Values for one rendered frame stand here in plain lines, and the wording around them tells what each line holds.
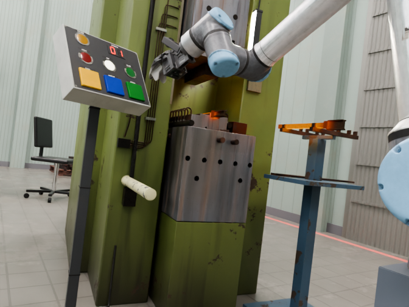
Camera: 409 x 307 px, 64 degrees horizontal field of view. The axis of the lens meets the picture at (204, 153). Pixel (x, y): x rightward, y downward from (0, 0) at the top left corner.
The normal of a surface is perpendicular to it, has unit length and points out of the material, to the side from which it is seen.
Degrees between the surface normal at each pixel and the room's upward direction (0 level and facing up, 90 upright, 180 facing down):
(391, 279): 90
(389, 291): 90
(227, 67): 149
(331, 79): 90
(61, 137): 90
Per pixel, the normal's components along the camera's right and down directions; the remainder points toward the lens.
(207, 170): 0.42, 0.04
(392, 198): -0.77, -0.01
